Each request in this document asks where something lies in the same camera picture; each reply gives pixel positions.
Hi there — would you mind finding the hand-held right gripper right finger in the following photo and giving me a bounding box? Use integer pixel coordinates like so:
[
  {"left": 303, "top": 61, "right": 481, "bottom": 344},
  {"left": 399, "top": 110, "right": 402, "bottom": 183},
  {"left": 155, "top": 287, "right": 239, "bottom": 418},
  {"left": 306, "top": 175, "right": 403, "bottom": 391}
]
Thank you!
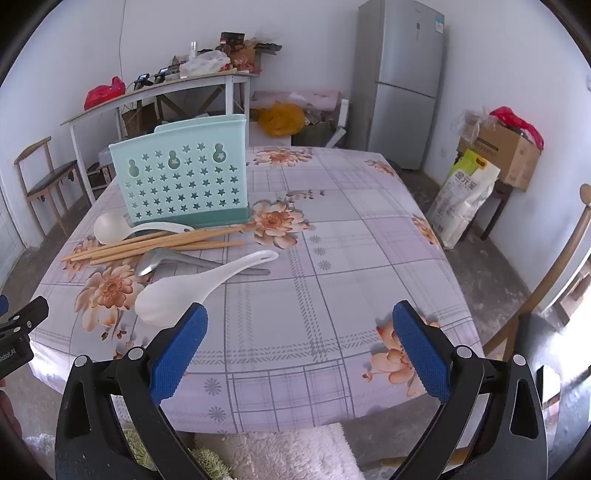
[{"left": 392, "top": 300, "right": 549, "bottom": 480}]

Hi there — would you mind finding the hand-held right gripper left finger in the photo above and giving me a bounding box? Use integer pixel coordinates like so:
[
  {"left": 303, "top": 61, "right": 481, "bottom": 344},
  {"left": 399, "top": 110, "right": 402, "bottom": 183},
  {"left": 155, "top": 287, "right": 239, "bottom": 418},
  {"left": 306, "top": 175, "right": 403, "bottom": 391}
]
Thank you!
[{"left": 54, "top": 302, "right": 209, "bottom": 480}]

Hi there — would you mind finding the white plastic rice spoon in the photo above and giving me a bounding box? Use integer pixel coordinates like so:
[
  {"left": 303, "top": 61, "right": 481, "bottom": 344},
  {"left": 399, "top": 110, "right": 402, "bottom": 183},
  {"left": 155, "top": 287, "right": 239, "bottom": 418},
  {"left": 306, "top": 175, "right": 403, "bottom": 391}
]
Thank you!
[{"left": 134, "top": 250, "right": 280, "bottom": 326}]

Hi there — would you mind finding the pile of wooden chopsticks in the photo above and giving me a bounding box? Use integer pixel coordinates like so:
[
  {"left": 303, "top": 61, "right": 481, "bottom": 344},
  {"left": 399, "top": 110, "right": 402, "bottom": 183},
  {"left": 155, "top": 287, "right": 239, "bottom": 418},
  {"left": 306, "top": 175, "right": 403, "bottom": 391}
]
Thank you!
[{"left": 61, "top": 223, "right": 257, "bottom": 267}]

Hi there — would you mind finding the white plastic soup ladle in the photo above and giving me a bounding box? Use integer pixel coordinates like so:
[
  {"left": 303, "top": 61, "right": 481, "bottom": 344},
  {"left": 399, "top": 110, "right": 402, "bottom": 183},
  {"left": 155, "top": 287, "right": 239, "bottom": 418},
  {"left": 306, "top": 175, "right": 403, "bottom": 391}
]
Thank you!
[{"left": 93, "top": 212, "right": 197, "bottom": 245}]

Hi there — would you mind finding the teal star-cutout utensil holder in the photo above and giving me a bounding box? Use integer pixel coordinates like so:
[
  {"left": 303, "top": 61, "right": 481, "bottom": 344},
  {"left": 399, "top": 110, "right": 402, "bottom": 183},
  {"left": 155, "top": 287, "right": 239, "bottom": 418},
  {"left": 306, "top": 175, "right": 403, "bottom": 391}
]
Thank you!
[{"left": 108, "top": 114, "right": 253, "bottom": 230}]

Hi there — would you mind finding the white door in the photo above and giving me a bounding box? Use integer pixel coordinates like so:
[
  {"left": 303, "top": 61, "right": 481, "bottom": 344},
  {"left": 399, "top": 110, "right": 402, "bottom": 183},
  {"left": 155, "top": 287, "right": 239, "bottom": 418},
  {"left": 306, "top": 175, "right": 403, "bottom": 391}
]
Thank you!
[{"left": 0, "top": 182, "right": 26, "bottom": 282}]

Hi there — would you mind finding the floral plaid tablecloth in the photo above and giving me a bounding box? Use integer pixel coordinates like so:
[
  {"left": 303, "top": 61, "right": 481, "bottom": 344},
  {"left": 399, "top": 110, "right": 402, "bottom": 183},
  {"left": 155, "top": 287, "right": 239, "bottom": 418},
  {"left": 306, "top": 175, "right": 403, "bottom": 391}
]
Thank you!
[{"left": 28, "top": 146, "right": 485, "bottom": 435}]

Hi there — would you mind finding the green shaggy rug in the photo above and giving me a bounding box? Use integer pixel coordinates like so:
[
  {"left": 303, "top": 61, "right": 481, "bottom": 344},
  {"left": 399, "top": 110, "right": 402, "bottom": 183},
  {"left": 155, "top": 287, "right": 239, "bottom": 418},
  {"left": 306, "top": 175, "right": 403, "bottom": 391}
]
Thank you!
[{"left": 121, "top": 428, "right": 237, "bottom": 480}]

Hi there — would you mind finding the wooden chair with dark seat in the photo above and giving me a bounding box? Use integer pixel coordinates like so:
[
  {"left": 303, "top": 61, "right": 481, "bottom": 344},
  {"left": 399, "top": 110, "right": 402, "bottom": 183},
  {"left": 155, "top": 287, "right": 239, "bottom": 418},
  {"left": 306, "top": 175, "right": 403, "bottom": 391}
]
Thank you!
[{"left": 14, "top": 136, "right": 92, "bottom": 237}]

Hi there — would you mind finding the wooden chair with curved back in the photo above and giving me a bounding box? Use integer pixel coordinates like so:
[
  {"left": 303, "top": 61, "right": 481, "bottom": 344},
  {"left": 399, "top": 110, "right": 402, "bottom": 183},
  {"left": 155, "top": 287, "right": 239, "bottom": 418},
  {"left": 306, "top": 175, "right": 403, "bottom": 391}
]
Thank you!
[{"left": 481, "top": 184, "right": 591, "bottom": 358}]

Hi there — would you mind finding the white fluffy rug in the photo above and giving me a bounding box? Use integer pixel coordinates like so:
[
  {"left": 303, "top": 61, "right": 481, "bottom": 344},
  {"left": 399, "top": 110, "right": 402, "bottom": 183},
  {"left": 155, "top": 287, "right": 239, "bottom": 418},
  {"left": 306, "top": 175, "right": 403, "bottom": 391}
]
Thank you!
[{"left": 193, "top": 422, "right": 363, "bottom": 480}]

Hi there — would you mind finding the white and green rice sack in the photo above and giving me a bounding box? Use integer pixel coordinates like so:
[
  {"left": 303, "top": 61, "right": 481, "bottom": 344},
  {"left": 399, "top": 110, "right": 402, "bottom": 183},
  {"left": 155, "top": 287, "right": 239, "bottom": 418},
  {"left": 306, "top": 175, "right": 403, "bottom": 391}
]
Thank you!
[{"left": 425, "top": 148, "right": 502, "bottom": 251}]

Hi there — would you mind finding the small dark wooden stool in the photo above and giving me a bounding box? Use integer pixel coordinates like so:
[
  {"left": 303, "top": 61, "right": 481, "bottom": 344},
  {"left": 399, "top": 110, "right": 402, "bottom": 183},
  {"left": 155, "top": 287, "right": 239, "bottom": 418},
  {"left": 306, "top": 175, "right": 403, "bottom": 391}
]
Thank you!
[{"left": 479, "top": 179, "right": 514, "bottom": 241}]

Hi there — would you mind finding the large brown cardboard box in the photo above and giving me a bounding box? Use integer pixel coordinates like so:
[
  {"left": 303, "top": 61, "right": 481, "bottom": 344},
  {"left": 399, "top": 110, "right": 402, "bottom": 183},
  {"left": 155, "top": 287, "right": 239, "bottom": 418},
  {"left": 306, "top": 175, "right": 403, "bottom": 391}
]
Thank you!
[{"left": 457, "top": 124, "right": 542, "bottom": 192}]

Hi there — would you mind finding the brown carton under side table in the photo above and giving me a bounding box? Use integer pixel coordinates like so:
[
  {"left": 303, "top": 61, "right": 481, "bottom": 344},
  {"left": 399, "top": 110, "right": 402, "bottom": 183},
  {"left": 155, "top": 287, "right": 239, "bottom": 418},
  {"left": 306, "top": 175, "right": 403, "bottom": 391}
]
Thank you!
[{"left": 121, "top": 104, "right": 160, "bottom": 137}]

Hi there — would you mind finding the red cloth on table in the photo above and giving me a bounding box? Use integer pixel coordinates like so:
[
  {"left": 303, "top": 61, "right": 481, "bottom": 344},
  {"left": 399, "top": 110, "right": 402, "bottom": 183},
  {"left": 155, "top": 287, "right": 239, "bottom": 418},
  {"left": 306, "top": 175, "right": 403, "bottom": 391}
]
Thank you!
[{"left": 84, "top": 76, "right": 127, "bottom": 110}]

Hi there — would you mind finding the olive cardboard box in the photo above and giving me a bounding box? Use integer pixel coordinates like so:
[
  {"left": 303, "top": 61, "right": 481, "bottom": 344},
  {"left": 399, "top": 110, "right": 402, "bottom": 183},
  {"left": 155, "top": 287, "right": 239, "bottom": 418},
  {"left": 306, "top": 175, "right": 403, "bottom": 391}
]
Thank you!
[{"left": 291, "top": 113, "right": 345, "bottom": 149}]

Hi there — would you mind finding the white leaning board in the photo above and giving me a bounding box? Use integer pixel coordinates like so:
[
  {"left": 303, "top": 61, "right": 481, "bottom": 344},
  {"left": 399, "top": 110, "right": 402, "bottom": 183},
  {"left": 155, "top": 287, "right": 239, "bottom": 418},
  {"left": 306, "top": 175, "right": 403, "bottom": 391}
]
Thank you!
[{"left": 329, "top": 97, "right": 352, "bottom": 149}]

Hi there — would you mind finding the yellow plastic bag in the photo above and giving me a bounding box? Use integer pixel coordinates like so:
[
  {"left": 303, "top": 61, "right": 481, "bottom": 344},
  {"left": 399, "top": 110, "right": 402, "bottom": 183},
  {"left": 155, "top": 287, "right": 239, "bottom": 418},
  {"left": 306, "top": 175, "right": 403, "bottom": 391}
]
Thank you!
[{"left": 257, "top": 102, "right": 306, "bottom": 137}]

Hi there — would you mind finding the red bag on cardboard box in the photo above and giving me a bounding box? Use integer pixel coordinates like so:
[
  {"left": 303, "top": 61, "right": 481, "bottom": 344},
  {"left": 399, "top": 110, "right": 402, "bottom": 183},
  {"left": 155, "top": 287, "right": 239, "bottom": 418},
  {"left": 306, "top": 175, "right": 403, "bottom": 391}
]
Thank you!
[{"left": 488, "top": 106, "right": 546, "bottom": 149}]

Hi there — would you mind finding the long white side table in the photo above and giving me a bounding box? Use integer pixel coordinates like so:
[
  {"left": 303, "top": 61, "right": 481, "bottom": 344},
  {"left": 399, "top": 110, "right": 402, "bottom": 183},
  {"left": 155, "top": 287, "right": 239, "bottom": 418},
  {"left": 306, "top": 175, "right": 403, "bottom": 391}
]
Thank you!
[{"left": 60, "top": 70, "right": 260, "bottom": 204}]

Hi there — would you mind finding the grey refrigerator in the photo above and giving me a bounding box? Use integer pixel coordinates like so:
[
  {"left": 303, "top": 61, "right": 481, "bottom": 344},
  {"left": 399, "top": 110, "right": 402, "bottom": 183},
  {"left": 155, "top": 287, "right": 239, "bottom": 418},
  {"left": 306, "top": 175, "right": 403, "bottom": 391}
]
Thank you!
[{"left": 352, "top": 0, "right": 447, "bottom": 172}]

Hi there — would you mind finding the white plastic bag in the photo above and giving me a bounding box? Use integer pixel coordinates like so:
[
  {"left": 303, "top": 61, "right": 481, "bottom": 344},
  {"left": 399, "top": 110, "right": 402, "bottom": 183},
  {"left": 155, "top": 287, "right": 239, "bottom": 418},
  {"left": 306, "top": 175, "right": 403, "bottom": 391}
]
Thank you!
[{"left": 178, "top": 51, "right": 232, "bottom": 78}]

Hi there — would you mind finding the pile of dark packages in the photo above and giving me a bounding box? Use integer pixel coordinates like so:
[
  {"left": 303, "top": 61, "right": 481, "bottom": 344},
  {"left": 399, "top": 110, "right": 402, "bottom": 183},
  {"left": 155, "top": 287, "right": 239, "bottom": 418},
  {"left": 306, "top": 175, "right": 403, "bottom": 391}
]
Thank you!
[{"left": 216, "top": 31, "right": 283, "bottom": 73}]

